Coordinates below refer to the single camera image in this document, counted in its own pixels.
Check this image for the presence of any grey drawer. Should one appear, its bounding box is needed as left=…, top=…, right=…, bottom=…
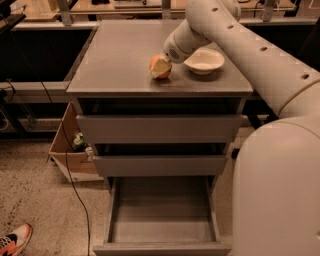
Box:
left=93, top=143, right=227, bottom=177
left=93, top=176, right=231, bottom=256
left=77, top=98, right=241, bottom=144

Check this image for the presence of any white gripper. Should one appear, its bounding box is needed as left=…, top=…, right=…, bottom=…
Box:
left=149, top=32, right=190, bottom=80

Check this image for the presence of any black cable on floor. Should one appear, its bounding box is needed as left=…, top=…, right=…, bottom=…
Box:
left=0, top=13, right=92, bottom=256

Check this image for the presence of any white paper bowl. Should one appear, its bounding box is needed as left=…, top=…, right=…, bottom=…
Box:
left=184, top=48, right=225, bottom=75

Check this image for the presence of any grey bottom drawer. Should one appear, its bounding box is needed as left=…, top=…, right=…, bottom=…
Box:
left=93, top=176, right=231, bottom=256

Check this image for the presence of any cardboard box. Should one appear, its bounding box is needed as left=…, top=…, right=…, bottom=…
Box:
left=49, top=103, right=101, bottom=182

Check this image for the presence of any green white item in box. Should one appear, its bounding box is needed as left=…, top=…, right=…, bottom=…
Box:
left=72, top=132, right=93, bottom=159

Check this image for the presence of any grey middle drawer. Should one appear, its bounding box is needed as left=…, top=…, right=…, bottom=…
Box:
left=93, top=143, right=227, bottom=177

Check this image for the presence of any grey top drawer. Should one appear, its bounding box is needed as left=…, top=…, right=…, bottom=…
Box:
left=77, top=98, right=241, bottom=144

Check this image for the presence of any orange white sneaker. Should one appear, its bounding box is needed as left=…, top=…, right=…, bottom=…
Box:
left=0, top=223, right=32, bottom=256

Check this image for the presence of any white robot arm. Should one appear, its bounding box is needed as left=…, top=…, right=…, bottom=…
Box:
left=151, top=0, right=320, bottom=256

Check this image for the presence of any grey drawer cabinet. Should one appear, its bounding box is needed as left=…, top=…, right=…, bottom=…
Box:
left=67, top=20, right=253, bottom=184

